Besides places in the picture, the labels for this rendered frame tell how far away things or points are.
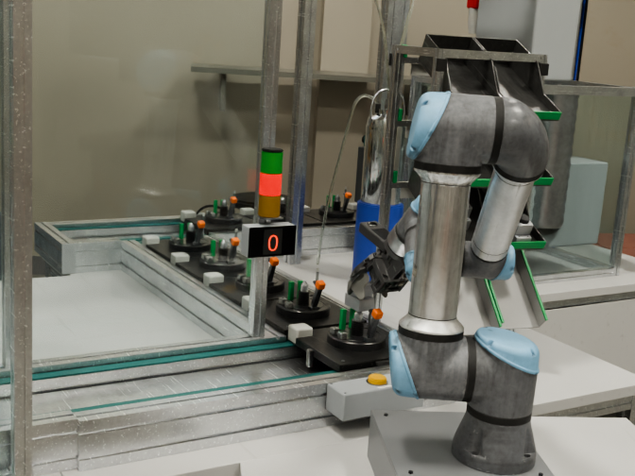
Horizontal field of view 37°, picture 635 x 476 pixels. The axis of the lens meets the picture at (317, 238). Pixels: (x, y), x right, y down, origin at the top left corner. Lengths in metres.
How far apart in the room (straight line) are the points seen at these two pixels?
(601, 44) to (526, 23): 3.36
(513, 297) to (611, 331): 1.17
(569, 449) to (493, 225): 0.56
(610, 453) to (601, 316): 1.46
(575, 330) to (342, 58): 3.08
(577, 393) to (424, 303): 0.87
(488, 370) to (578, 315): 1.80
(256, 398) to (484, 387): 0.51
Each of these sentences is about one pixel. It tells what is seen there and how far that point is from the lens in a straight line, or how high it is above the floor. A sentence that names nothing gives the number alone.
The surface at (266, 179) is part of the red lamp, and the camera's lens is 2.17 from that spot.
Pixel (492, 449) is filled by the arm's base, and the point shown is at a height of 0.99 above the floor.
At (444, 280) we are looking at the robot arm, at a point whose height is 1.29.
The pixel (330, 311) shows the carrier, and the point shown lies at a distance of 2.51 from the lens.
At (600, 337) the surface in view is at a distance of 3.59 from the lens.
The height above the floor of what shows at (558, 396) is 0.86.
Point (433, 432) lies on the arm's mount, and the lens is 1.87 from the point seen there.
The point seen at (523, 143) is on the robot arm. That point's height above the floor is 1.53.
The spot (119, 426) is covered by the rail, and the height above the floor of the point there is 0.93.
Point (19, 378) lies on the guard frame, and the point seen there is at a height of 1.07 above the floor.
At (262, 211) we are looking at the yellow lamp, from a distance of 2.19.
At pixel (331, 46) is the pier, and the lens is 6.07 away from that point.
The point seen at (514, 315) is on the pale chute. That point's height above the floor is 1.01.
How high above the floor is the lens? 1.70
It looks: 13 degrees down
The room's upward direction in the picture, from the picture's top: 4 degrees clockwise
